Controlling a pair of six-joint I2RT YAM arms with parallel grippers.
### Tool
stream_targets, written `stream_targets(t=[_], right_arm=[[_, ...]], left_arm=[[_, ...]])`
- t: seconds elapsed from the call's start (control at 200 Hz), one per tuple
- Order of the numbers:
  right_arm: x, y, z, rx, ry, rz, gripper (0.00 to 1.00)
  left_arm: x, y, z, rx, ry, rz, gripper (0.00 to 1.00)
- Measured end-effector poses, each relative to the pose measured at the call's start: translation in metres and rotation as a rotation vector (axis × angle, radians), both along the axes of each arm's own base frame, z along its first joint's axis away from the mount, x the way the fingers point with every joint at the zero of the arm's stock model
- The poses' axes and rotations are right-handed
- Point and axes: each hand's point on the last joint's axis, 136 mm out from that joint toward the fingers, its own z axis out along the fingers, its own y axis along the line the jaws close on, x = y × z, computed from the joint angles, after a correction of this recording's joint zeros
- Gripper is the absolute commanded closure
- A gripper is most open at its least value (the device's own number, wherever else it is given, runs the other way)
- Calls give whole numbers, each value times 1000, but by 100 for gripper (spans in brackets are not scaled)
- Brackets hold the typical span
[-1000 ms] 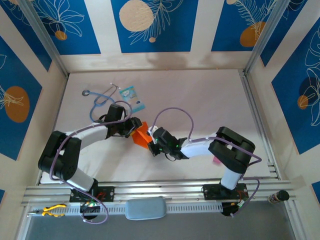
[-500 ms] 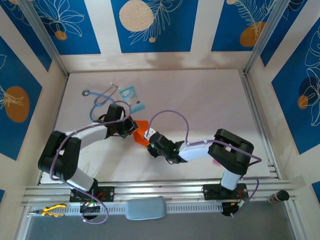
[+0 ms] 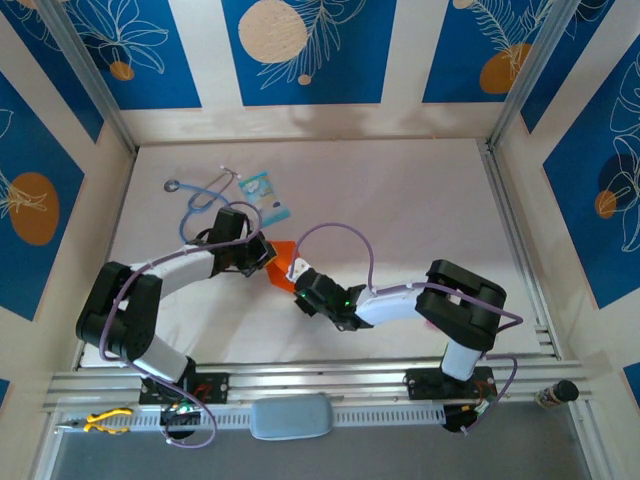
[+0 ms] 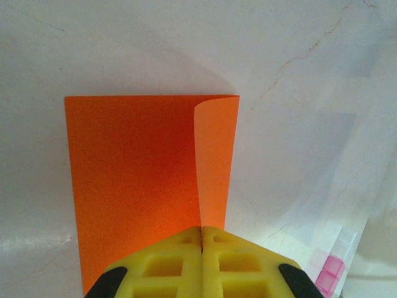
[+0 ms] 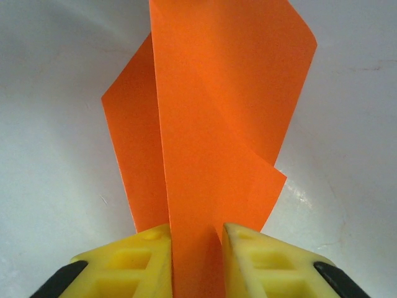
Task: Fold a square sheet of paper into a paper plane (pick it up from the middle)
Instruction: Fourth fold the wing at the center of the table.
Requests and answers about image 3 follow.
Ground orange paper sheet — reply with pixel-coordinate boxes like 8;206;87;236
264;239;300;295

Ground yellow handled pliers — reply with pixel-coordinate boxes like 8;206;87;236
54;407;135;435

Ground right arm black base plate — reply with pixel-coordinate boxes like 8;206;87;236
405;367;497;401

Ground aluminium frame post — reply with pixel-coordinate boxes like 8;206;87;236
37;0;139;154
488;0;584;147

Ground aluminium mounting rail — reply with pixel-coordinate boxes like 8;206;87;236
42;357;596;415

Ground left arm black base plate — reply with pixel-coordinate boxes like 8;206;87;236
138;370;231;405

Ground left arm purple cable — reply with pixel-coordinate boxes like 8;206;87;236
99;201;266;449

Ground grey blue pouch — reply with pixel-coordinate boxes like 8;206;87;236
249;393;335;441

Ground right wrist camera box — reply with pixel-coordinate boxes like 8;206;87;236
287;257;349;311

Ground aluminium side rail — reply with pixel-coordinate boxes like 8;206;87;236
477;139;564;359

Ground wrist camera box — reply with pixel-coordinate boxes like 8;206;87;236
209;208;251;245
287;257;349;311

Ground blue stethoscope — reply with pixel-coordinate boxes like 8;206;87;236
163;167;239;249

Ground small bottle with black cap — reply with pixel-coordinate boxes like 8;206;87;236
535;379;580;409

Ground light blue snack packet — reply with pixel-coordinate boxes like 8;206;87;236
238;170;293;229

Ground slotted grey cable duct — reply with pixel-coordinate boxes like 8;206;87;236
54;403;447;435

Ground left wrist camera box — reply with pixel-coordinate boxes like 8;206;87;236
209;208;251;245

